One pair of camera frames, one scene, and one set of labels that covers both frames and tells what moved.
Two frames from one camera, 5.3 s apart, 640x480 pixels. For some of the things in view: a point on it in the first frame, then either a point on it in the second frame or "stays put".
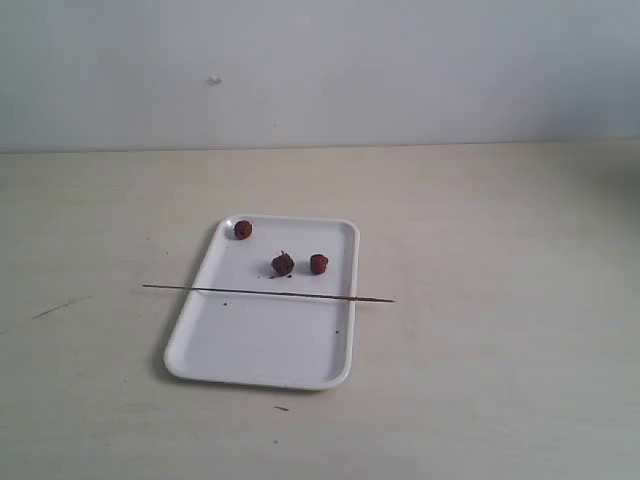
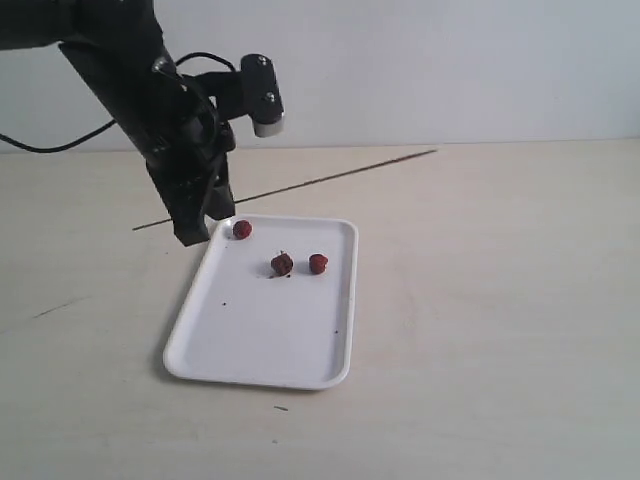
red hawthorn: (242, 229) stays put
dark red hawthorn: (282, 265) stays put
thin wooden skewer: (210, 290) to (301, 185)
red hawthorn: (318, 263) stays put
